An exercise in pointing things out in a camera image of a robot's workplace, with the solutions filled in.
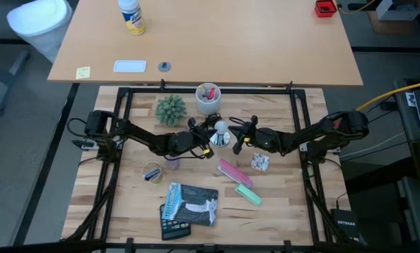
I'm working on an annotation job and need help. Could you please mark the grey desk leg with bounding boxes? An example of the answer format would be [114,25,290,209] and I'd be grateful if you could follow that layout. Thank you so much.
[0,51,30,117]

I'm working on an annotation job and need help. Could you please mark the green artificial succulent plant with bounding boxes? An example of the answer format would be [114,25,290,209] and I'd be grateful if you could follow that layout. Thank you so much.
[155,94,188,127]

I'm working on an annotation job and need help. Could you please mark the yellow white wipes canister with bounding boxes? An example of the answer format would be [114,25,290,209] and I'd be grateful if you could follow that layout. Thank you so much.
[117,0,147,36]

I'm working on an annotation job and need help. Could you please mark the white rectangular card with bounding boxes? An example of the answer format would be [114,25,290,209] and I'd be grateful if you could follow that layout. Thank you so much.
[112,60,147,74]

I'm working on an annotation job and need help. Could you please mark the tan desk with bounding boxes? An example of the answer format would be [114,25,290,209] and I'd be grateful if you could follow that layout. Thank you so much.
[47,0,364,88]

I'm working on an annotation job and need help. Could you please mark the black Netgear network switch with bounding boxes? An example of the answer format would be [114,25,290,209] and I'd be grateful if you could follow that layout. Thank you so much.
[330,208,367,245]

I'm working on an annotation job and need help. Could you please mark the grey box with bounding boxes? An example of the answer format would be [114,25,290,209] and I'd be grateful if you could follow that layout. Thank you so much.
[375,0,420,21]

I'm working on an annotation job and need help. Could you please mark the red square box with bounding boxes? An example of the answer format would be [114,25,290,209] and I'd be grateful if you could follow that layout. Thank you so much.
[314,0,338,18]

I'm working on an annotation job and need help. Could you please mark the dark grey side desk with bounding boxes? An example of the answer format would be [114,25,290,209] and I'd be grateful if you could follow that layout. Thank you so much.
[394,79,420,253]

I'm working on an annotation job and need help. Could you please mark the black aluminium table frame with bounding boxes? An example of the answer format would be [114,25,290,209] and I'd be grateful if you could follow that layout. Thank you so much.
[60,79,369,253]

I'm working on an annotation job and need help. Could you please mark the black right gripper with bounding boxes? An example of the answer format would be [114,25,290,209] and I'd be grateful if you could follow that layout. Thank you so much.
[228,115,263,155]

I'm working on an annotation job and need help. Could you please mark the white trash bin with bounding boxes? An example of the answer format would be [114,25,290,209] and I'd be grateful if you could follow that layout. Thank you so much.
[6,0,72,64]

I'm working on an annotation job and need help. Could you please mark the yellow sticky note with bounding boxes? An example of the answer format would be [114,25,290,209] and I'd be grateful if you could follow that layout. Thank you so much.
[74,66,91,80]

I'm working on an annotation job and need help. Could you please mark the brown cardboard sheet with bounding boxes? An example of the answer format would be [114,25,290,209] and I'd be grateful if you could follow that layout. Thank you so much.
[367,10,420,35]

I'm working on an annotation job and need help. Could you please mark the pink stapler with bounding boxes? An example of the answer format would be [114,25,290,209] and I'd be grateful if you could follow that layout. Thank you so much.
[216,158,254,188]

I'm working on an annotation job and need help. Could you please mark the white round lightbulb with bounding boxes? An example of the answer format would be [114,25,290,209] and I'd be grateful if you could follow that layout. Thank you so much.
[214,119,230,136]

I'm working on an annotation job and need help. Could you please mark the white cable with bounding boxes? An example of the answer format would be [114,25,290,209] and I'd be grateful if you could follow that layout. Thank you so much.
[339,131,407,159]

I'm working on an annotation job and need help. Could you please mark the patterned sticky note pad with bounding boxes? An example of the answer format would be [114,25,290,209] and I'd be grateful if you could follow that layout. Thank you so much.
[250,152,270,172]

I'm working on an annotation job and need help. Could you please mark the mint green stapler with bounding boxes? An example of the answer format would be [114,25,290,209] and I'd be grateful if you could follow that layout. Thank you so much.
[235,183,263,207]

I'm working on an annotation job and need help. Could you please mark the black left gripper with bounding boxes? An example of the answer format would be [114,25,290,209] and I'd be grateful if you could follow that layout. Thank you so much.
[188,118,218,160]

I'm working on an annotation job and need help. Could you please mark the white textured pen cup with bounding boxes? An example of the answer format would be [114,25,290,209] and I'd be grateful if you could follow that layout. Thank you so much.
[195,82,222,116]

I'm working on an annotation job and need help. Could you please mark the yellow cable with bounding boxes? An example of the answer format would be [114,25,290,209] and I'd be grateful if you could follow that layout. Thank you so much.
[338,0,376,15]
[355,79,420,112]

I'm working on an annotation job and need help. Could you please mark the black calculator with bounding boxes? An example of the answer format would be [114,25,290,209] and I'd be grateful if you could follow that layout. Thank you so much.
[159,203,192,241]

